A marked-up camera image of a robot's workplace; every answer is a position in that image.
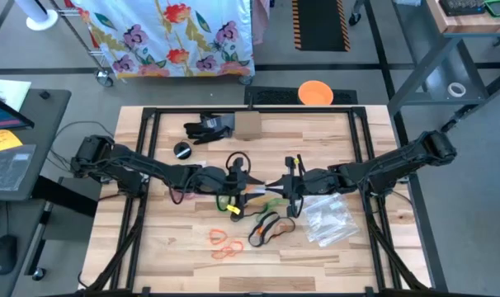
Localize small brown cardboard box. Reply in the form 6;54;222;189
234;110;262;142

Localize black ribbed floor mat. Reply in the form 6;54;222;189
244;85;359;106

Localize gray workbench with wooden top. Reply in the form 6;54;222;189
388;0;500;134

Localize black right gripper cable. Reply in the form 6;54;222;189
288;196;304;219

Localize green rubber band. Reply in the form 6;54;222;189
256;197;291;219
215;194;231;213

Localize black desk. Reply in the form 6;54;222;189
0;88;103;297

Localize white round pedestal base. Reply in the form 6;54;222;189
14;0;59;32

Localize pink cloth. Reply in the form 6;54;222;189
252;0;272;47

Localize black mat with hazard stripes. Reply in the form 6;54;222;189
291;0;351;53

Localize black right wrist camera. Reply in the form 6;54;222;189
285;154;305;171

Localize stack of clear plastic bags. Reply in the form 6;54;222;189
301;192;361;248

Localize black computer mouse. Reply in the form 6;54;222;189
0;233;19;276

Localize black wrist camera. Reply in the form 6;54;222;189
229;200;246;223
285;154;305;171

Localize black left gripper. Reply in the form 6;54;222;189
200;158;267;200

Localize chrome wire rack cart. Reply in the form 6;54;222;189
47;0;253;88

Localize computer monitor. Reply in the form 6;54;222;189
0;91;35;132

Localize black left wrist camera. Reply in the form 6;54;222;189
229;200;246;223

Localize clear plastic zip bag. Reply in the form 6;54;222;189
249;182;285;197
179;187;210;203

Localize green plastic tray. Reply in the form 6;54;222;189
483;0;500;18

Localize white floral cloth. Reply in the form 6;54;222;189
72;0;256;80

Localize yellow sticky note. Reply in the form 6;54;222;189
0;130;24;153

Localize orange bowl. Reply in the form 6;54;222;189
298;80;335;106

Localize white paper sheet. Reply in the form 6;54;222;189
0;78;32;112

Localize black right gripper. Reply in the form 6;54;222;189
265;167;318;200

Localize black floor cables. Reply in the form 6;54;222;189
50;120;115;166

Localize black and gray work glove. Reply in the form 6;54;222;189
183;114;237;145

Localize white tape roll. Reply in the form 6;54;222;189
446;82;467;99

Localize wide black rubber band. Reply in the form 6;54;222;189
248;210;296;248
243;208;268;220

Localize black round corded puck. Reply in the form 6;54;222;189
173;141;193;161

